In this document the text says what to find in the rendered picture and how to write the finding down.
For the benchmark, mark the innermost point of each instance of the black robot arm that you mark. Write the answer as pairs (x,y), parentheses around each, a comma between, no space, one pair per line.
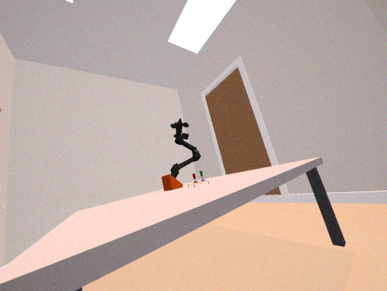
(179,140)

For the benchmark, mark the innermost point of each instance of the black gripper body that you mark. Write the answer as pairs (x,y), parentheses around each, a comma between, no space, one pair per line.
(185,124)

